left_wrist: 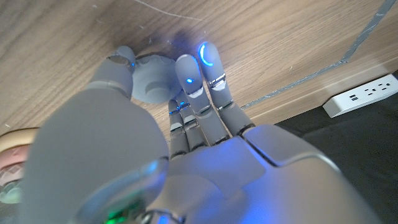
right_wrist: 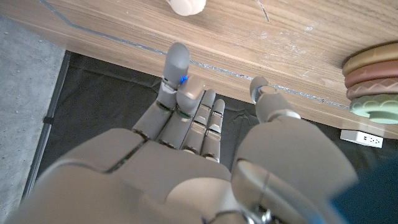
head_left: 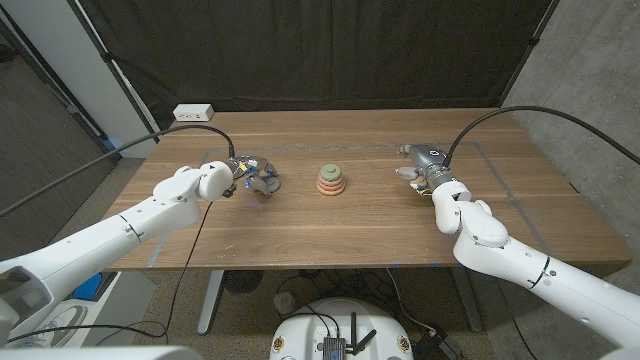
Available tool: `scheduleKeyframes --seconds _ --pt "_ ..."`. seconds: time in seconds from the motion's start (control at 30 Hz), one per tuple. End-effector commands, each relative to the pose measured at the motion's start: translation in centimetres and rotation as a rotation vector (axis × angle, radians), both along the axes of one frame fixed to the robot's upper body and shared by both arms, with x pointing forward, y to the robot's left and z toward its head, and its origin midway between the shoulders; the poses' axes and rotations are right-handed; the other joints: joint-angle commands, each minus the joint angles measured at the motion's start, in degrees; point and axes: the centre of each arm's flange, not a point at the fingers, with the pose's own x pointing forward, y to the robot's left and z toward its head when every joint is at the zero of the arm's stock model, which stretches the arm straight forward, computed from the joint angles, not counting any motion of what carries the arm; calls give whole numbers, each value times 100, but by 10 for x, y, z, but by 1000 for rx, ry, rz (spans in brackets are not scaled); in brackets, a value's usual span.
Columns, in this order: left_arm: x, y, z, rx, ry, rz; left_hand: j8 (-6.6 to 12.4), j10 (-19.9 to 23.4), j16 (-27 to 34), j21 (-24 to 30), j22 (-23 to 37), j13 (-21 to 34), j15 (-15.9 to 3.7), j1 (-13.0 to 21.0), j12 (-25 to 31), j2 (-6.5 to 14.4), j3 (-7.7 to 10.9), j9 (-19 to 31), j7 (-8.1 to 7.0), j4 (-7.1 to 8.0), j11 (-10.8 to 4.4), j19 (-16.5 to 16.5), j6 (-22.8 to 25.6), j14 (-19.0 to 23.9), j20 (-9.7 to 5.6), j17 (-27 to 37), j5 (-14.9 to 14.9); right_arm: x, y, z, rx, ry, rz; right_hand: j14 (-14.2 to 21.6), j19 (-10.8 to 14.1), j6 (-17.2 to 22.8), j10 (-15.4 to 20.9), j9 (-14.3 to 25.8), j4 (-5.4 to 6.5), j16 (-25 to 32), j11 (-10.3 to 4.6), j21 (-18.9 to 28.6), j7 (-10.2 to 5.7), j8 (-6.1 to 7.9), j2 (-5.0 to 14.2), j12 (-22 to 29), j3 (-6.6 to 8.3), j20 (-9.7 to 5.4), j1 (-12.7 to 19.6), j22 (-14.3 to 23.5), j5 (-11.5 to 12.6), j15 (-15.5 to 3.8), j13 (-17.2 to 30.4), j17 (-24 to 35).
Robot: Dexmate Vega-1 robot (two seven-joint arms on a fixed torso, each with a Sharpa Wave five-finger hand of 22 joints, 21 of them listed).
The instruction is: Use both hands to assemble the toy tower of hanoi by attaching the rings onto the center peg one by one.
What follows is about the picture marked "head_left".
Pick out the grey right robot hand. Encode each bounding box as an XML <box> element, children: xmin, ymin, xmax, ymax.
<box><xmin>396</xmin><ymin>144</ymin><xmax>457</xmax><ymax>192</ymax></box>

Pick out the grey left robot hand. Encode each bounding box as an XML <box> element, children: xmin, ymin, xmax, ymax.
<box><xmin>225</xmin><ymin>155</ymin><xmax>280</xmax><ymax>197</ymax></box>

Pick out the green toy ring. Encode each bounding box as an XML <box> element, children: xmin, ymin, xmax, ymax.
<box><xmin>319</xmin><ymin>163</ymin><xmax>344</xmax><ymax>183</ymax></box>

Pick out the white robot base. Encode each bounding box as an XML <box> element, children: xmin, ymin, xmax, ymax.
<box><xmin>268</xmin><ymin>298</ymin><xmax>415</xmax><ymax>360</ymax></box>

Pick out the white power outlet box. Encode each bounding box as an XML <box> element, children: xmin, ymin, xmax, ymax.
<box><xmin>172</xmin><ymin>103</ymin><xmax>215</xmax><ymax>123</ymax></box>

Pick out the black round floor fan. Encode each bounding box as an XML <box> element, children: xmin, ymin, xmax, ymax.
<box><xmin>223</xmin><ymin>269</ymin><xmax>264</xmax><ymax>295</ymax></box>

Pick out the black backdrop cloth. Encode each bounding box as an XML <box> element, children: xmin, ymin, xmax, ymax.
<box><xmin>77</xmin><ymin>0</ymin><xmax>557</xmax><ymax>135</ymax></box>

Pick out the grey round floor object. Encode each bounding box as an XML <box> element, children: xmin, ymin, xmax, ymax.
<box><xmin>273</xmin><ymin>291</ymin><xmax>297</xmax><ymax>315</ymax></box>

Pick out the white table leg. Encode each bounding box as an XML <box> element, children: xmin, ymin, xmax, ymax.
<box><xmin>196</xmin><ymin>269</ymin><xmax>226</xmax><ymax>336</ymax></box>

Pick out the black backdrop stand pole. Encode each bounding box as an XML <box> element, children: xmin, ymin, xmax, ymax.
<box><xmin>497</xmin><ymin>0</ymin><xmax>561</xmax><ymax>109</ymax></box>
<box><xmin>67</xmin><ymin>0</ymin><xmax>162</xmax><ymax>145</ymax></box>

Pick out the grey table leg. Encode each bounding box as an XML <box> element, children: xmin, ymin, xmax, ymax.
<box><xmin>449</xmin><ymin>267</ymin><xmax>485</xmax><ymax>334</ymax></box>

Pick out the black floor power strip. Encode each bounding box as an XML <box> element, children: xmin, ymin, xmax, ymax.
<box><xmin>409</xmin><ymin>327</ymin><xmax>462</xmax><ymax>360</ymax></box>

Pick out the grey router with antennas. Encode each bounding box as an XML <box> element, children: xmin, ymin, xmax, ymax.
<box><xmin>322</xmin><ymin>312</ymin><xmax>378</xmax><ymax>360</ymax></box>

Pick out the blue and grey shoe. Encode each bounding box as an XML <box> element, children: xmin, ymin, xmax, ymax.
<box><xmin>72</xmin><ymin>272</ymin><xmax>105</xmax><ymax>302</ymax></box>

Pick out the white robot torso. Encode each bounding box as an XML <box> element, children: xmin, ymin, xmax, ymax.
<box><xmin>0</xmin><ymin>345</ymin><xmax>204</xmax><ymax>360</ymax></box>

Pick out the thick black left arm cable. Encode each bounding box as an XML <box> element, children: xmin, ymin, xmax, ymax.
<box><xmin>0</xmin><ymin>123</ymin><xmax>237</xmax><ymax>220</ymax></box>

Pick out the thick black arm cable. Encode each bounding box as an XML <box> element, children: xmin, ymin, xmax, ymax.
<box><xmin>443</xmin><ymin>104</ymin><xmax>640</xmax><ymax>167</ymax></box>
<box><xmin>0</xmin><ymin>123</ymin><xmax>237</xmax><ymax>220</ymax></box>

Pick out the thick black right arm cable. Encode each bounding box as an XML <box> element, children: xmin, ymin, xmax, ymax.
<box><xmin>443</xmin><ymin>104</ymin><xmax>640</xmax><ymax>167</ymax></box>

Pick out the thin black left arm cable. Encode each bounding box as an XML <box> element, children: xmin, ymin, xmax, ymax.
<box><xmin>4</xmin><ymin>201</ymin><xmax>215</xmax><ymax>347</ymax></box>

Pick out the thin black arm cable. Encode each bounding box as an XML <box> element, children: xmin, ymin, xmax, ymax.
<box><xmin>492</xmin><ymin>274</ymin><xmax>542</xmax><ymax>360</ymax></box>
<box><xmin>4</xmin><ymin>201</ymin><xmax>215</xmax><ymax>347</ymax></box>

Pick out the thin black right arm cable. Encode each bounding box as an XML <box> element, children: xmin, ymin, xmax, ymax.
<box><xmin>492</xmin><ymin>274</ymin><xmax>542</xmax><ymax>360</ymax></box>

